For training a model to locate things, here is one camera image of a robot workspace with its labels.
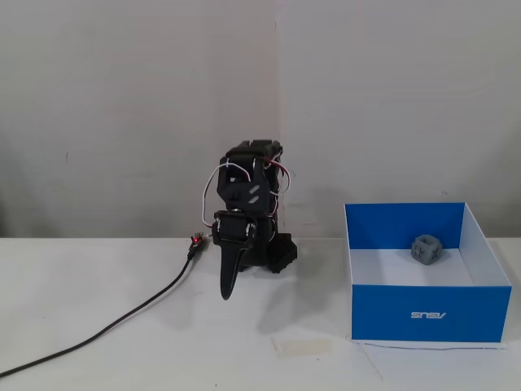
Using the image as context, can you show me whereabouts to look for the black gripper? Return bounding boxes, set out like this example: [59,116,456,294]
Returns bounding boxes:
[211,209,258,302]

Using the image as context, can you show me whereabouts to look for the gray cube block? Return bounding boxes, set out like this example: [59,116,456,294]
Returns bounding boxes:
[409,234,444,267]

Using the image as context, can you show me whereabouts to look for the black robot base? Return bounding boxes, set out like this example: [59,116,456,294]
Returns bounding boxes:
[239,233,300,275]

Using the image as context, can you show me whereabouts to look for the blue cardboard box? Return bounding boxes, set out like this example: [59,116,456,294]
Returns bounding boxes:
[344,202,513,344]

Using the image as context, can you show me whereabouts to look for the small controller board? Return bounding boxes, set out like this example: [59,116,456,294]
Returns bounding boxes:
[187,231,209,254]

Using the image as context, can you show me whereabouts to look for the clear tape strip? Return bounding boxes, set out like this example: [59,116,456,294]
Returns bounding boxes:
[272,337,335,357]

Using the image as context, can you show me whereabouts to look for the white servo wire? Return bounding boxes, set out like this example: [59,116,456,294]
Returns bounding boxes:
[201,161,252,229]

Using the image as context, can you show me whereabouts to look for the red white servo wires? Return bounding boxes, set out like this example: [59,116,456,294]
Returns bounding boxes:
[262,154,295,213]

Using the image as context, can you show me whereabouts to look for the black power cable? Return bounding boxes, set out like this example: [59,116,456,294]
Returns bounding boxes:
[0,243,201,378]

